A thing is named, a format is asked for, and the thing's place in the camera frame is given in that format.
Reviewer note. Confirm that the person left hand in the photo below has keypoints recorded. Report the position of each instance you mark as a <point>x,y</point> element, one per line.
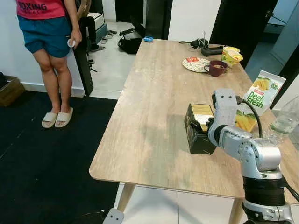
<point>77,36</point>

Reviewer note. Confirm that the small white controller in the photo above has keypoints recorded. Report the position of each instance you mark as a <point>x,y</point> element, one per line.
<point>71,43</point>

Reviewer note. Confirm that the Peel Fresh juice carton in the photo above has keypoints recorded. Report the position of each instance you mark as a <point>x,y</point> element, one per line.
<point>261,93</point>

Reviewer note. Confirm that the black yellow coffee box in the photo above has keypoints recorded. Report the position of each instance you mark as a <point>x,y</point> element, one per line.
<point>198,140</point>

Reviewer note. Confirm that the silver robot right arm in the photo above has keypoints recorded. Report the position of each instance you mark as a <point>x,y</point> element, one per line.
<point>257,158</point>

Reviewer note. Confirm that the seated person in black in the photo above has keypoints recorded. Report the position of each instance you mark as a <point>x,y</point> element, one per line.
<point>88,28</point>

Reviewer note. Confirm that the person in red shirt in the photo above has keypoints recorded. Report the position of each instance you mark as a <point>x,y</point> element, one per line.
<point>44,35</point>

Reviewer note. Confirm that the black panel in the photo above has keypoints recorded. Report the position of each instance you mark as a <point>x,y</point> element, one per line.
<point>83,70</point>

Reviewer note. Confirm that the black bag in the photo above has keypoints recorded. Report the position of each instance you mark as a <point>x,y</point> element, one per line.
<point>130,45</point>

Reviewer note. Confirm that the small blue object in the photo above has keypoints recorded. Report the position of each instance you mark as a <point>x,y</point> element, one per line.
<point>148,39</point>

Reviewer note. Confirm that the beige slipper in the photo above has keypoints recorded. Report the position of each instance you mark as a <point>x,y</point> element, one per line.
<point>63,119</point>
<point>48,120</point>

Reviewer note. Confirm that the cardboard box with dark items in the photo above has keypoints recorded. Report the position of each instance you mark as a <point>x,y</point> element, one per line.
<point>11,93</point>

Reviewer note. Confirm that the clear water bottle teal cap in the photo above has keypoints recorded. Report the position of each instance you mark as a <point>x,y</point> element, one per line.
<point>284,125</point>

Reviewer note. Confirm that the black door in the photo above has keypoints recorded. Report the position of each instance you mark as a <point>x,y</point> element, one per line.
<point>243,23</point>

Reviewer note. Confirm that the light wooden table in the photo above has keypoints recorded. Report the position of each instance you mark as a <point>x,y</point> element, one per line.
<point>154,121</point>

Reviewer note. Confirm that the small red packet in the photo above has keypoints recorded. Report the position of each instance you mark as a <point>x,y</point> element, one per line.
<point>193,59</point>

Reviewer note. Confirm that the patterned round plate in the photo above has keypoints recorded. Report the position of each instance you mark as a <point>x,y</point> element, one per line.
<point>191,66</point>

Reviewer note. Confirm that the yellow noodle cup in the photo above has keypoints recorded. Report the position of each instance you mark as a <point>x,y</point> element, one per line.
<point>232,57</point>

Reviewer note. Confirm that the black handheld device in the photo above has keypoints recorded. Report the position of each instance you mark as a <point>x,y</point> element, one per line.
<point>211,51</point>

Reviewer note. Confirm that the maroon mug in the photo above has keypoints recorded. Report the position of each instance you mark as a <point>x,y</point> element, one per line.
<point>216,69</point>

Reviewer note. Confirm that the black floor mat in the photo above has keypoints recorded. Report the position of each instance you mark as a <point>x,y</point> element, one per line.
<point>42,177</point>

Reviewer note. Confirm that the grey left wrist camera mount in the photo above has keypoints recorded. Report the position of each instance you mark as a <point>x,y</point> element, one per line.
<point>113,217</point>

